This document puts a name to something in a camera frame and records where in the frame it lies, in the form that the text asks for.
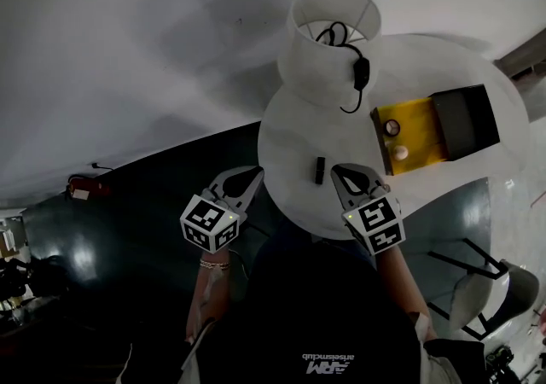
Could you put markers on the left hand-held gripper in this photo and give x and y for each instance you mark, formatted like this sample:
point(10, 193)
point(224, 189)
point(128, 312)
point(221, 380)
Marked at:
point(209, 224)

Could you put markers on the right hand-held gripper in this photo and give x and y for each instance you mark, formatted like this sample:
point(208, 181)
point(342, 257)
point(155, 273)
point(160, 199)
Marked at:
point(377, 224)

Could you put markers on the small black stick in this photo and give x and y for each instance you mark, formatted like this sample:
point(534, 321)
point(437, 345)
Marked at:
point(320, 170)

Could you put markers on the cream round ball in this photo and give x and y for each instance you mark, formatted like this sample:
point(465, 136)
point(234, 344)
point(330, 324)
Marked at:
point(401, 153)

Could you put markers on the small round dark-rimmed object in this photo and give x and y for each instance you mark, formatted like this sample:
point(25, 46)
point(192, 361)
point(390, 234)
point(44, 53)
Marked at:
point(392, 127)

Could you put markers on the yellow box tray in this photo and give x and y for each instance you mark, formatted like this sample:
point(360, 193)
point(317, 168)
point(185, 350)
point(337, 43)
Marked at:
point(418, 139)

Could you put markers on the black box lid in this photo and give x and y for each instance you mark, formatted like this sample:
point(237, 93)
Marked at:
point(469, 122)

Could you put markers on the person's right forearm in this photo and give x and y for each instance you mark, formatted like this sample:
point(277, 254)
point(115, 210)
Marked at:
point(401, 288)

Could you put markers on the person's left forearm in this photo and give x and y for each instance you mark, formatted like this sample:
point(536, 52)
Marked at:
point(211, 297)

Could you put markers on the white round table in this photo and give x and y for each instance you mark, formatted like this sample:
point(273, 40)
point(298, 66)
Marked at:
point(290, 147)

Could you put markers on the person's legs in jeans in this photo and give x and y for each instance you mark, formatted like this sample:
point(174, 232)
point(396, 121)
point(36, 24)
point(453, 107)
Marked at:
point(277, 241)

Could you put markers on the white table lamp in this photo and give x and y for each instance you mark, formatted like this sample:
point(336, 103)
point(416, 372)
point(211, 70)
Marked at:
point(315, 66)

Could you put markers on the grey chair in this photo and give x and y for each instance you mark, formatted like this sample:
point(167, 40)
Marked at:
point(473, 297)

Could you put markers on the red fire extinguisher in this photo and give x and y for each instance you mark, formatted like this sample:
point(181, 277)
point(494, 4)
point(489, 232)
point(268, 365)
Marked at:
point(87, 190)

